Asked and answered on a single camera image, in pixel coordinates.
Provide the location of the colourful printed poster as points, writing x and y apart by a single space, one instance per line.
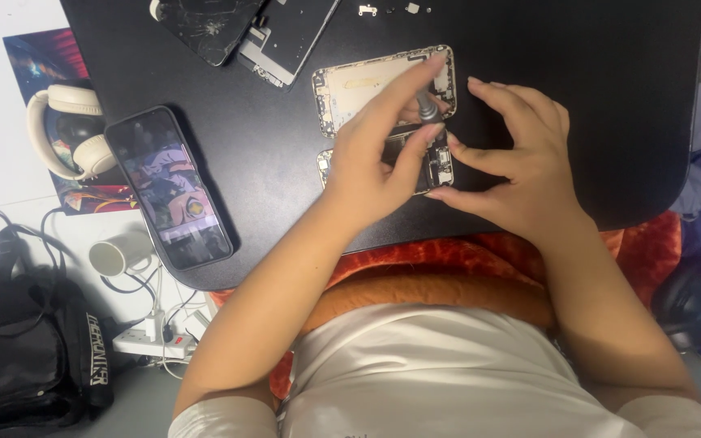
46 58

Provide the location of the person's left hand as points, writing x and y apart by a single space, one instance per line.
362 164

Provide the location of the cream over-ear headphones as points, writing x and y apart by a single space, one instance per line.
83 152

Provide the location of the black smartphone in case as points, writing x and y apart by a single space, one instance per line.
168 188

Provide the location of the grey precision screwdriver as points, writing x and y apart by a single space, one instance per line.
428 112

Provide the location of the small silver metal bracket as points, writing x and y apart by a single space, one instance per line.
367 10

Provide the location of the gold empty phone housing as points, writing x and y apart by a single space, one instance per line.
359 88

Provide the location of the small square metal part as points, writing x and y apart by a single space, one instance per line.
412 8

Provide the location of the white square power adapter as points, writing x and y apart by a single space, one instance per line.
196 323

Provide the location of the white mug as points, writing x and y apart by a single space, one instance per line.
113 255

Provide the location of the opened phone with circuit board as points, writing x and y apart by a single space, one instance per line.
435 170

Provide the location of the white charger plug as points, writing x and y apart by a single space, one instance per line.
154 325

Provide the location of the person's white shirt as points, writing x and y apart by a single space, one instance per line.
435 377

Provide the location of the phone display assembly with bracket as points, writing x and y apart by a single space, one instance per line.
283 39

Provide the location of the person's right hand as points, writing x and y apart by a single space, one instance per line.
539 170

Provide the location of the white power strip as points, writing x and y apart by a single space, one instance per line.
143 345

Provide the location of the cracked black phone screen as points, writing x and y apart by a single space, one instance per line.
204 27

